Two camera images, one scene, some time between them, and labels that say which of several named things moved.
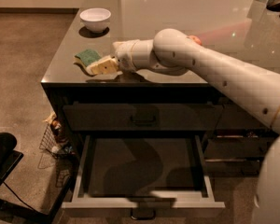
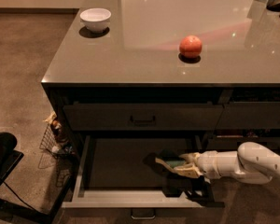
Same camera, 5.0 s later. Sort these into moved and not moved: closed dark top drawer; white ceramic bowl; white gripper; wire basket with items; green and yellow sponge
Moved: green and yellow sponge; white gripper
Not moved: white ceramic bowl; closed dark top drawer; wire basket with items
